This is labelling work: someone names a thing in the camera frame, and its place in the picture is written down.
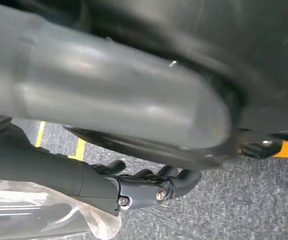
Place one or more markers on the clear plastic film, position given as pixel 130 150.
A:
pixel 21 215

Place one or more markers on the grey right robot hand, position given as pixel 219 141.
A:
pixel 108 89

